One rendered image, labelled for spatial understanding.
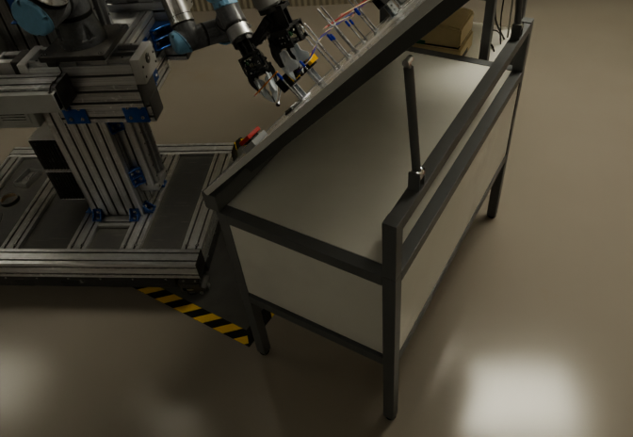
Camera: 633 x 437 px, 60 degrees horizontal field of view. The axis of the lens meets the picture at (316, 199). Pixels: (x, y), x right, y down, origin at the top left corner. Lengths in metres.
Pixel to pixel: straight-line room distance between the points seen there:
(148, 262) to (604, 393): 1.84
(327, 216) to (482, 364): 0.96
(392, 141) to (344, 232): 0.45
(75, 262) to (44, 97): 0.87
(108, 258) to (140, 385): 0.56
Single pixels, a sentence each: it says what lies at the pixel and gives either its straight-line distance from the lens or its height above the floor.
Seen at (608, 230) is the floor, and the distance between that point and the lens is 2.86.
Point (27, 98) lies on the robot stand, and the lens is 2.00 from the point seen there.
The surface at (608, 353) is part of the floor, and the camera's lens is 2.42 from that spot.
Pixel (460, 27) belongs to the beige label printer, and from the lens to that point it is 2.50.
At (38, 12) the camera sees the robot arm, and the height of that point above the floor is 1.35.
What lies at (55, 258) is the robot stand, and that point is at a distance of 2.65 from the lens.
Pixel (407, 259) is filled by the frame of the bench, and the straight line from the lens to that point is 1.48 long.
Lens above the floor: 1.92
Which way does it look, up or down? 43 degrees down
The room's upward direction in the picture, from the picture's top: 7 degrees counter-clockwise
